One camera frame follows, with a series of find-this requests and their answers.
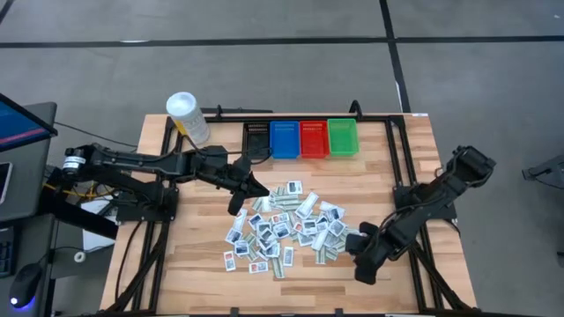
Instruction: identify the black keyboard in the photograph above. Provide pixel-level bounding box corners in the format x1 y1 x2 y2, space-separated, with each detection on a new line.
0 240 14 279

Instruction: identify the grey side desk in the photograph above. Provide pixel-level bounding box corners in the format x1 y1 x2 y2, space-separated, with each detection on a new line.
0 101 58 224

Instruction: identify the black plastic basket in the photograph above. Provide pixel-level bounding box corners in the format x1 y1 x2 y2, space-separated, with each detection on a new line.
242 122 271 155

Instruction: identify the black computer mouse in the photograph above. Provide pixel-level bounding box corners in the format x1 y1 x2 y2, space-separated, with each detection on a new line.
8 262 44 310

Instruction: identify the white smartphone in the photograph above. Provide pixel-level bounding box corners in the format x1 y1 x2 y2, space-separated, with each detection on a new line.
0 161 13 206

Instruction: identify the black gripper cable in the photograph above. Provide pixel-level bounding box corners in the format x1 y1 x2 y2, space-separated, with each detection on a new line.
180 129 273 166

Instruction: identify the blue plastic basket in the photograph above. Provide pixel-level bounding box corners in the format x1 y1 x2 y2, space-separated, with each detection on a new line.
269 121 301 159

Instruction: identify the white wipes canister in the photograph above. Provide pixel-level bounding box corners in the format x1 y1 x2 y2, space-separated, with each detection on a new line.
165 91 212 146

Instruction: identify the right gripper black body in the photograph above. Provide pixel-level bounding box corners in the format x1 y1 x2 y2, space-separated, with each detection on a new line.
354 224 411 285

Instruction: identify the green plastic basket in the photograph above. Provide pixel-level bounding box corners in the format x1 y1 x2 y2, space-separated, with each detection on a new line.
327 117 360 158

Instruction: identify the thin black monitor cable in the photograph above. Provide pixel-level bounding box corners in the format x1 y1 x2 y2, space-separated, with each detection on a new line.
55 121 138 149

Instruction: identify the black stand bar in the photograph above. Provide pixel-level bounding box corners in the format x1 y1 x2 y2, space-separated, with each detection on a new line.
41 166 120 241

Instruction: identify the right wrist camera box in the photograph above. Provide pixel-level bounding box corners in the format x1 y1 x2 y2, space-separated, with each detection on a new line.
357 221 381 238

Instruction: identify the yellow cable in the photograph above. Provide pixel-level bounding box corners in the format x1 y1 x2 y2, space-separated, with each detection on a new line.
42 182 116 200

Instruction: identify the red plastic basket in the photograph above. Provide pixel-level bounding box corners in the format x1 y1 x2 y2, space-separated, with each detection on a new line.
299 120 330 159

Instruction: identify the white paper sheet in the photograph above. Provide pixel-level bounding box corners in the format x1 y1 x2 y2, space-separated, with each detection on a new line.
80 200 119 252

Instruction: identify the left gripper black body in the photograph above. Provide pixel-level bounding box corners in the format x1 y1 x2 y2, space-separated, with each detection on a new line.
206 173 253 217

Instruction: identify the black monitor blue screen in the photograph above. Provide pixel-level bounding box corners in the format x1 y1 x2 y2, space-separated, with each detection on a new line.
0 92 59 153

